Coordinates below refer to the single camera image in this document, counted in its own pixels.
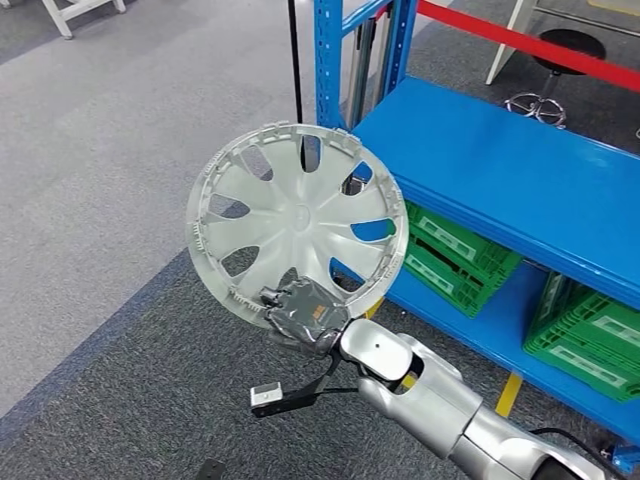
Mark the silver plastic wheel hubcap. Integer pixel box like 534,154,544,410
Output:
186,121,410,331

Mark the blue metal shelf rack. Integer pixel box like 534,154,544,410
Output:
312,0,640,477

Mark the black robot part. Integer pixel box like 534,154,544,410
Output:
195,458,229,480

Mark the folded green plastic crate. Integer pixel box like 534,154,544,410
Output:
402,200,525,319
523,271,640,403

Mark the yellow floor tape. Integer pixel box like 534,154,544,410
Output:
364,298,524,420

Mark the red barrier belt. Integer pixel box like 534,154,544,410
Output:
374,0,640,94

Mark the black round stool chrome base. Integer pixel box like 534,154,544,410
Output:
503,27,607,130

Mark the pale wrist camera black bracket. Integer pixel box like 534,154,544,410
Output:
250,351,358,419

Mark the white table frame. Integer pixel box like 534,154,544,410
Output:
41,0,127,40

